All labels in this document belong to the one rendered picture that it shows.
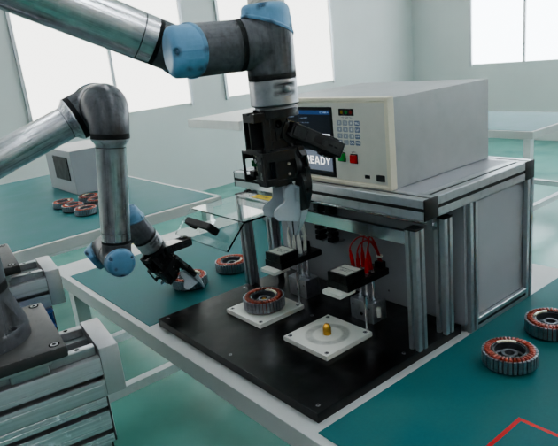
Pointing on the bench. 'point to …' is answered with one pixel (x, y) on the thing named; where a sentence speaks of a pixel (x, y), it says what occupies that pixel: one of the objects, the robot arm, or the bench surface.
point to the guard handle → (202, 226)
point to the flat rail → (356, 226)
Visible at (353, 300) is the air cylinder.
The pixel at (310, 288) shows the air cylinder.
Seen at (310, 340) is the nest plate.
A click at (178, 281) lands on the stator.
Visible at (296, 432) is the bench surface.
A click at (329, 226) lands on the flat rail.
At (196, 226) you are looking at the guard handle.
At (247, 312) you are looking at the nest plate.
